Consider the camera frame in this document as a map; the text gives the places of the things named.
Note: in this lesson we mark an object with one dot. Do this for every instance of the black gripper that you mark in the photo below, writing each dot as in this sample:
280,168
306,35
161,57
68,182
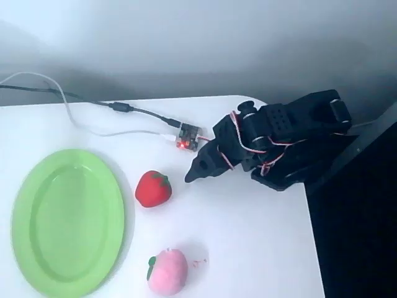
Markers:
208,162

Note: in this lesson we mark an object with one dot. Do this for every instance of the pink plush peach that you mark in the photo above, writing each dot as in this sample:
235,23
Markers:
169,273

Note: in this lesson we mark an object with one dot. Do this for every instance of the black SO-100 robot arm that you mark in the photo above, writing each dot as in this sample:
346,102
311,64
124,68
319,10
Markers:
297,139

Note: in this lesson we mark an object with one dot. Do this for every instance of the green oval plastic plate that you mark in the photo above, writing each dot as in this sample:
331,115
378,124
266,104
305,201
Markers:
71,223

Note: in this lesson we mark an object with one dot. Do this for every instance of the small controller circuit board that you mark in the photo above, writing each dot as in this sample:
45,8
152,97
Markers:
187,136

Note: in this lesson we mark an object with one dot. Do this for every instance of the red plush strawberry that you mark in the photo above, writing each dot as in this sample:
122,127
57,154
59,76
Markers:
152,189

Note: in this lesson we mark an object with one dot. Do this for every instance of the grey slanted furniture edge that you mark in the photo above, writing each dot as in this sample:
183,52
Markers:
350,149

